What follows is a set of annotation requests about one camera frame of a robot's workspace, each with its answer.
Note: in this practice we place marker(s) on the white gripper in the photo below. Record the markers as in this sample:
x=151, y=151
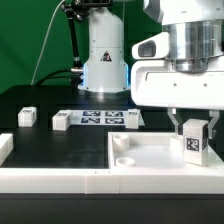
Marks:
x=155, y=83

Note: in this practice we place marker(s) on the white square tabletop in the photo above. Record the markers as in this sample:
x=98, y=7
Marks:
x=148, y=150

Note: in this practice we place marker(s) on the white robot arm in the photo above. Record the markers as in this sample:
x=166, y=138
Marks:
x=179, y=64

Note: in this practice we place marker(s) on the printed marker sheet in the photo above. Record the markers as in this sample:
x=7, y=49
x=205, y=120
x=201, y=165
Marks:
x=98, y=117

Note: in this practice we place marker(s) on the white U-shaped obstacle fence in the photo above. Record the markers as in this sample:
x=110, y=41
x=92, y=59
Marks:
x=105, y=181

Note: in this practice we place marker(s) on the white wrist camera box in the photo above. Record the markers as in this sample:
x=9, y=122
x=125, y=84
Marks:
x=156, y=47

